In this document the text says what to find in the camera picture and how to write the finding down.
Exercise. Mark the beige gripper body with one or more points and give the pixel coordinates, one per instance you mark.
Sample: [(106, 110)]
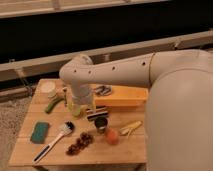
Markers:
[(82, 95)]

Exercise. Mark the green sponge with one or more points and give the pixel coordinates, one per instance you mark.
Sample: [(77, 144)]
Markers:
[(39, 132)]

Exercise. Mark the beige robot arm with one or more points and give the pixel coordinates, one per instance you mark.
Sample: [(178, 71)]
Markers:
[(179, 109)]

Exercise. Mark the dark metal cup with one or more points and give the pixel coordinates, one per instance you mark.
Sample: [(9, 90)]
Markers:
[(101, 124)]

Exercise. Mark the yellow green bottle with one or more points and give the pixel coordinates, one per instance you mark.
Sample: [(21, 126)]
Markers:
[(75, 109)]

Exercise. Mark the grey metal object in bin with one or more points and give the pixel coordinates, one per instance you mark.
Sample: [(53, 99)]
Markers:
[(103, 90)]

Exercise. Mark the striped black white block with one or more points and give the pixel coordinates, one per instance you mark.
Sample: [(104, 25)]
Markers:
[(101, 111)]

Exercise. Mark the green cucumber toy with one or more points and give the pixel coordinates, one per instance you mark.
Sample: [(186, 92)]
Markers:
[(52, 104)]

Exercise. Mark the white dish brush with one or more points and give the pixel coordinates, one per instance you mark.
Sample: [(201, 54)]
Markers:
[(65, 129)]

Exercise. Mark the orange plastic bin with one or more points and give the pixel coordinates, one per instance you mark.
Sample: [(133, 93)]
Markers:
[(122, 96)]

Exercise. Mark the bunch of dark grapes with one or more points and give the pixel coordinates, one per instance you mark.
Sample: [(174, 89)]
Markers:
[(81, 143)]

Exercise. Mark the orange fruit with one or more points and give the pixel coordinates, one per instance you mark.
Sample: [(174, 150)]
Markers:
[(112, 136)]

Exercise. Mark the yellow banana peel toy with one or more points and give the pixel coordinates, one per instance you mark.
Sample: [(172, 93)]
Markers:
[(129, 128)]

